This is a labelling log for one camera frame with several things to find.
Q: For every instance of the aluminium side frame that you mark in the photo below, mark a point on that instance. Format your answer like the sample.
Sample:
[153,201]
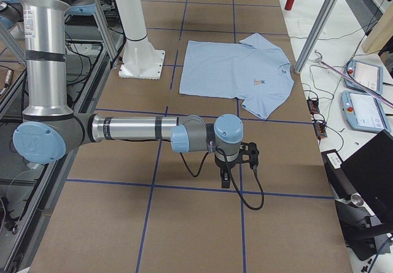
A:
[50,128]

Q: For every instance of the teach pendant tablet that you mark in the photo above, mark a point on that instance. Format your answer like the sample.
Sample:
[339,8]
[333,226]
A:
[367,74]
[363,112]

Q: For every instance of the small electronics board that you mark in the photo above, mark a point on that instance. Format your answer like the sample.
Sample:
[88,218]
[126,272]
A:
[313,105]

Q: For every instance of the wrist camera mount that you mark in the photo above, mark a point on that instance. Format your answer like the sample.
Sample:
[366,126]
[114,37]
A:
[249,153]

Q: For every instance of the black laptop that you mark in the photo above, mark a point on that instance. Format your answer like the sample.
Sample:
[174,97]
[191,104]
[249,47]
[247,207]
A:
[370,172]

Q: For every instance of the aluminium frame post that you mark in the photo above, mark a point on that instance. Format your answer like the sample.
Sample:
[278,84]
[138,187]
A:
[321,19]

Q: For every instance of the light blue t-shirt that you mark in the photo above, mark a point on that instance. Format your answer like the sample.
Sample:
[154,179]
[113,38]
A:
[254,70]

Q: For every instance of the black camera tripod mount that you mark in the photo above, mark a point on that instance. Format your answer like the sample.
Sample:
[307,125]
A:
[363,232]

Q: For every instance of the reacher grabber stick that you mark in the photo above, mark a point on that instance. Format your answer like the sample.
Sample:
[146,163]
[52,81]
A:
[371,92]

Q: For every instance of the far teach pendant tablet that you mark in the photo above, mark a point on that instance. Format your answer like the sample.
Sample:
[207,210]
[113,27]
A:
[367,74]

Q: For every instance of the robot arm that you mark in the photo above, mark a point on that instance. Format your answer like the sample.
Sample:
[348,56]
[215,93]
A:
[185,134]

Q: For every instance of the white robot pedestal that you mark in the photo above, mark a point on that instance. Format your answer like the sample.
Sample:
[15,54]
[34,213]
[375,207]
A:
[140,59]

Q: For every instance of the near teach pendant tablet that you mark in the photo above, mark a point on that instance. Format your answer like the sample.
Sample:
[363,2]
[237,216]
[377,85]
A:
[363,112]

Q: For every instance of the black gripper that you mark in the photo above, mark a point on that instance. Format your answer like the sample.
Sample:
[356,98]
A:
[223,164]

